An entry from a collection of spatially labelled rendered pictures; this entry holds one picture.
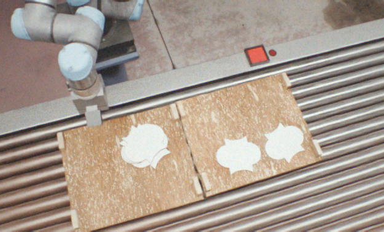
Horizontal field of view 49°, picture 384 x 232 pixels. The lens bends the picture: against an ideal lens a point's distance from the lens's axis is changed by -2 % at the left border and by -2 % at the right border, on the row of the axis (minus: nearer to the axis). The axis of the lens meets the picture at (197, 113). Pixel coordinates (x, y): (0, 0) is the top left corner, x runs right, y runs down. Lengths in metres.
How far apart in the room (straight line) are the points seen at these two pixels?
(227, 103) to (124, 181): 0.45
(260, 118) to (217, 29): 1.42
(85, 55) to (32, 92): 1.74
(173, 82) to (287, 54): 0.45
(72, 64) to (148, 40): 1.80
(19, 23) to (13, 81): 1.70
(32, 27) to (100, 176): 0.55
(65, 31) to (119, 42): 0.56
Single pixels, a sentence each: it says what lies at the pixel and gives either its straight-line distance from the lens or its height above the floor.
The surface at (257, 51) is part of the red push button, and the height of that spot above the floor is 0.93.
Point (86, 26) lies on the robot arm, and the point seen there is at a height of 1.43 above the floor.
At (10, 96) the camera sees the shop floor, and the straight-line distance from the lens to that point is 2.77.
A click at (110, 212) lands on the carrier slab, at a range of 1.39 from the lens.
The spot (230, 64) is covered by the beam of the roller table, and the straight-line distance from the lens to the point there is 1.61.
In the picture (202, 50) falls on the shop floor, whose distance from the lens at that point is 2.74.
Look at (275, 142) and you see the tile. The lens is 1.46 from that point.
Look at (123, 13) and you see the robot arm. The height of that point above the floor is 1.13.
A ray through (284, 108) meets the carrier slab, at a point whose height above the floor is 0.94.
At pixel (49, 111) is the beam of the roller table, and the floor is 0.92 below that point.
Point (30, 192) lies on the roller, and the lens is 1.49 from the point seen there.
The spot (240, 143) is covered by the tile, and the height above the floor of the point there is 0.94.
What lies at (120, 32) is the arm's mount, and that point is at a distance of 1.64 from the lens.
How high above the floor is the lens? 2.27
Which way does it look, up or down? 65 degrees down
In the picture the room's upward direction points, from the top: 4 degrees clockwise
